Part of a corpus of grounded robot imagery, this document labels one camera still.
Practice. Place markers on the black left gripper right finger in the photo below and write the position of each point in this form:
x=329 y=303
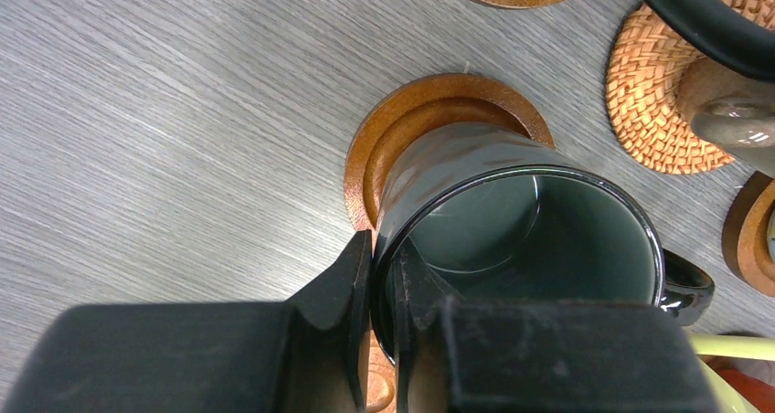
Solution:
x=484 y=355

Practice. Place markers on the black small cup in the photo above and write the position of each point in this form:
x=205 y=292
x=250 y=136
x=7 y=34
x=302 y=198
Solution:
x=734 y=113

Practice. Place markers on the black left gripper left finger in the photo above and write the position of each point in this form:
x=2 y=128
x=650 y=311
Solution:
x=308 y=353

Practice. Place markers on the woven rattan coaster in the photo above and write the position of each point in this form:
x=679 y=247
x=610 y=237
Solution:
x=646 y=64

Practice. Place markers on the pale yellow green mug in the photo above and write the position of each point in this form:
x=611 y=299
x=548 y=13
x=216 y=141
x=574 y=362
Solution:
x=739 y=369

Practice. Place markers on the black floral mug red inside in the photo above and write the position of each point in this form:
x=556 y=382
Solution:
x=722 y=34

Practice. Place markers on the dark green mug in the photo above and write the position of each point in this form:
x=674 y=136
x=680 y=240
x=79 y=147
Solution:
x=473 y=210

